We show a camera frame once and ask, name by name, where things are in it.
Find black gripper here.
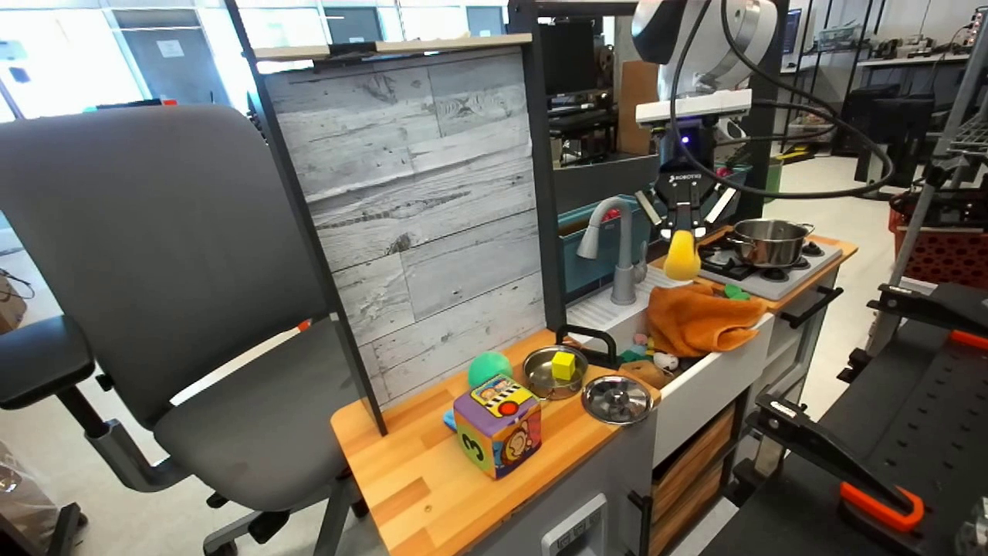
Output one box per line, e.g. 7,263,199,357
633,120,741,251

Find orange yellow ball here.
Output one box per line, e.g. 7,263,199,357
659,225,706,284

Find silver pot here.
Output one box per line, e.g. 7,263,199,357
722,216,816,274

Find white toy sink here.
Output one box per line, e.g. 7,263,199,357
560,258,779,466

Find green ball toy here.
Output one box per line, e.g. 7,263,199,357
467,349,514,393

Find grey toy faucet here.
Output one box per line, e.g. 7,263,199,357
573,191,647,308

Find tall cardboard box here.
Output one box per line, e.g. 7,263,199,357
614,60,664,157

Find grey toy stove top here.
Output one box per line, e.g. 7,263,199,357
673,225,845,302

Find orange cloth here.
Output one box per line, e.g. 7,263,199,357
646,279,772,361

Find small yellow cube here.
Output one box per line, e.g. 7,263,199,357
545,349,581,386

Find small metal bowl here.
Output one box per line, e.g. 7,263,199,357
578,369,658,425

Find small silver bowl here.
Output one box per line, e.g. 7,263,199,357
519,342,593,406

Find metal shelving rack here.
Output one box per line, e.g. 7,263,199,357
779,0,988,164

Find red perforated crate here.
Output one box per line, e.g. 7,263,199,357
888,197,988,294

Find grey wood-look back panel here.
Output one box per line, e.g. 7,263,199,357
255,43,550,412

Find colourful soft cube toy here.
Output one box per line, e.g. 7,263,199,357
446,373,545,482

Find black workbench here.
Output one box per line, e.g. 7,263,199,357
706,274,988,556

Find toy kitchen wooden counter cabinet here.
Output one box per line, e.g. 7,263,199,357
331,229,862,556

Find white rod red tip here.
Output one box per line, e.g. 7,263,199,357
165,316,313,409

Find grey door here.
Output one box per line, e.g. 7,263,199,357
108,5,238,107

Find grey office chair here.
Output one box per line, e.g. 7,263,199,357
0,102,363,556

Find brown bag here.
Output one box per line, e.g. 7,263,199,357
0,270,32,337

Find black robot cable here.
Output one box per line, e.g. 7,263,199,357
664,0,897,204

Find black kitchen frame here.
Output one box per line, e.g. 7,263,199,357
507,0,789,332

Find black oven door handle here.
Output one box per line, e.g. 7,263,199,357
779,280,845,330

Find black utensil handle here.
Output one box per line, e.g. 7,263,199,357
555,321,622,369

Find black clamp orange handle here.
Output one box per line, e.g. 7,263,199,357
754,394,929,538

